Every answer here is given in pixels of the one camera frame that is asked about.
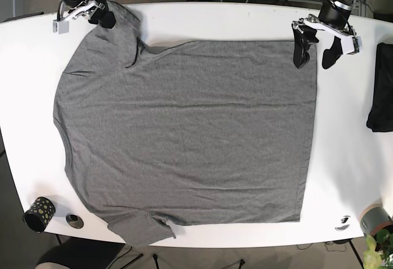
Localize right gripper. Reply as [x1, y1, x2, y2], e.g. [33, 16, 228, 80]
[52, 0, 116, 34]

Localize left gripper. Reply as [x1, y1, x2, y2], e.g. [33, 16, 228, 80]
[292, 9, 363, 69]

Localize black T-shirt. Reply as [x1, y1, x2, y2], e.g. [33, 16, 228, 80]
[366, 43, 393, 133]

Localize grey heather T-shirt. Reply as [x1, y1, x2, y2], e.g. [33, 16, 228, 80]
[53, 2, 317, 246]

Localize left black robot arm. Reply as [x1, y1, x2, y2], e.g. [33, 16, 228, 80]
[292, 0, 362, 69]

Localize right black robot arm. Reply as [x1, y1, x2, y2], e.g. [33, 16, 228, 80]
[53, 0, 116, 34]

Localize right silver table grommet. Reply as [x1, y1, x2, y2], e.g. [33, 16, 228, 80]
[334, 215, 352, 232]

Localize silver table grommet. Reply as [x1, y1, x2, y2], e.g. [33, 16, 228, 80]
[334, 215, 352, 232]
[66, 213, 84, 229]

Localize grey flower pot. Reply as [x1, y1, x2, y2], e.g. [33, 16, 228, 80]
[359, 205, 392, 236]

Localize left silver table grommet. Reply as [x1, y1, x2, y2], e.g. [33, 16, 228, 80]
[66, 213, 84, 229]

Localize black gold-dotted cup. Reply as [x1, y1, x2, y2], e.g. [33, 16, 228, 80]
[23, 197, 56, 233]

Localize green potted plant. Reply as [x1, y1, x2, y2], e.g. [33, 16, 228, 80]
[363, 228, 392, 269]

